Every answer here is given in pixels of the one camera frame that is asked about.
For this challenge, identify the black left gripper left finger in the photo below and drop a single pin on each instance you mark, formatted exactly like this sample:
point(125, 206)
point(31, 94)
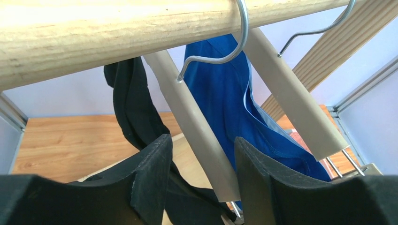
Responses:
point(132, 192)

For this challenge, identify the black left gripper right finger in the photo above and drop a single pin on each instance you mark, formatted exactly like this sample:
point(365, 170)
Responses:
point(273, 194)

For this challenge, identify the black underwear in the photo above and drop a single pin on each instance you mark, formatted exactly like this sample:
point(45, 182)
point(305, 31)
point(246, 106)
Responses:
point(141, 125)

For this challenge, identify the beige hanger with black underwear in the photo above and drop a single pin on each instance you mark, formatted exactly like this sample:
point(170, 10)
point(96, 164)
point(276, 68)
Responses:
point(191, 120)

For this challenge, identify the blue underwear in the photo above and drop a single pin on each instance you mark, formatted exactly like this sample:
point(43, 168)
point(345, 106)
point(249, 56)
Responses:
point(223, 93)

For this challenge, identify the beige hanger with blue underwear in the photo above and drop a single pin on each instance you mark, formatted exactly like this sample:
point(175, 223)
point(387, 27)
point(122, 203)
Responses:
point(315, 128)

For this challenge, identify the pink plastic basket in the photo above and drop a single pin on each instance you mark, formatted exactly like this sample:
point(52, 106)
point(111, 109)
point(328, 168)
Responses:
point(296, 136)

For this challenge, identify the wooden clothes rack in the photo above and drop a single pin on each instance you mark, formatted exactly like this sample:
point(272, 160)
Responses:
point(45, 39)

